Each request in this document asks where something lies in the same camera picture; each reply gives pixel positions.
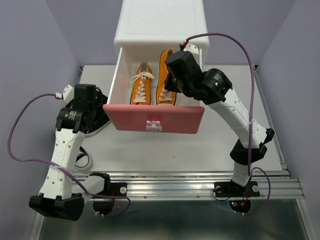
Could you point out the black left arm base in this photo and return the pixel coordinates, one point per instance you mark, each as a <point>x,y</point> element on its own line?
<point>111,207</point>

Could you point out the white shoe cabinet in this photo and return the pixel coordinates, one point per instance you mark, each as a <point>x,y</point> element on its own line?
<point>147,27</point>

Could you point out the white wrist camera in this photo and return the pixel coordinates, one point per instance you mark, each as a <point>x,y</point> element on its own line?
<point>188,47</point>
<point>67,94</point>

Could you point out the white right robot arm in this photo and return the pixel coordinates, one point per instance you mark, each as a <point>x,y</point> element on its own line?
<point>215,90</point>

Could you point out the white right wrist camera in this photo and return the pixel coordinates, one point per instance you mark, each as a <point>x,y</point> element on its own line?
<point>188,47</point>

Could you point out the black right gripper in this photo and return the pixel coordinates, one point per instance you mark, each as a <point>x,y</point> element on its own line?
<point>169,85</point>

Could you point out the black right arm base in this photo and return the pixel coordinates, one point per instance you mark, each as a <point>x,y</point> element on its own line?
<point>237,196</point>

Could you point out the white bunny drawer knob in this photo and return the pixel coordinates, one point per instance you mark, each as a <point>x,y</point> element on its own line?
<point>153,126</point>

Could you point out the orange sneaker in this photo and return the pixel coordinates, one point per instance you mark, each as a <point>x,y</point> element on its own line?
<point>141,85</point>
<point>163,96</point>

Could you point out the black sneaker near rail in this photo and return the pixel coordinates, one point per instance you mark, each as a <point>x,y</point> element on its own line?
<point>83,160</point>

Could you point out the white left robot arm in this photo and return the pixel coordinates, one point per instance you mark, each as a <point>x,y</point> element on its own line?
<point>55,198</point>

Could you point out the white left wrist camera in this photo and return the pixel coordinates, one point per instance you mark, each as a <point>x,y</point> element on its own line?
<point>67,94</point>

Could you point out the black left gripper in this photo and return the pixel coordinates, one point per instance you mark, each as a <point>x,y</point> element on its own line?
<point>99,102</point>

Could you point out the pink-front drawer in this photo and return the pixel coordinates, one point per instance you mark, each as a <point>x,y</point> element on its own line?
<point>184,117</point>

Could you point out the black sneaker near cabinet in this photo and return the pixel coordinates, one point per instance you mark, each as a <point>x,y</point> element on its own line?
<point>101,119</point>

